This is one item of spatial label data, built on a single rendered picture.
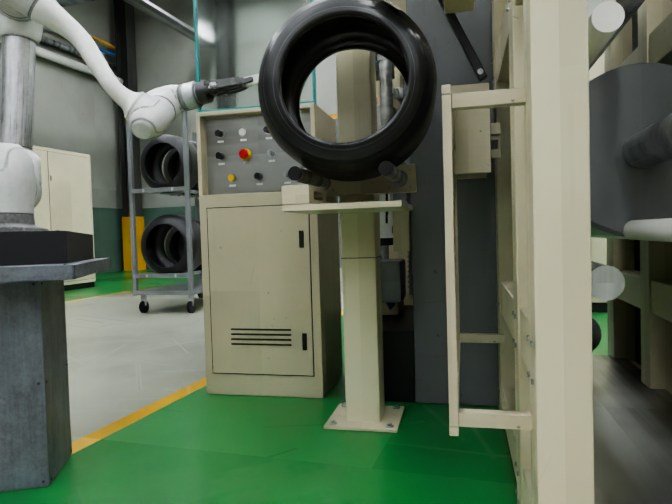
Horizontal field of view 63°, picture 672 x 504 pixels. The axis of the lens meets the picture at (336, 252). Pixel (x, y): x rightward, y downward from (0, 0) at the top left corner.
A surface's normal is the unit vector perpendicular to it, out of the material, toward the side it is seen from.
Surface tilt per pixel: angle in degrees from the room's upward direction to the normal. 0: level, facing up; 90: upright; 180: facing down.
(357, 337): 90
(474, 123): 90
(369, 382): 90
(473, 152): 90
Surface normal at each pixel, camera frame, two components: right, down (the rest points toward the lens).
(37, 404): 0.21, 0.03
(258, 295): -0.22, 0.04
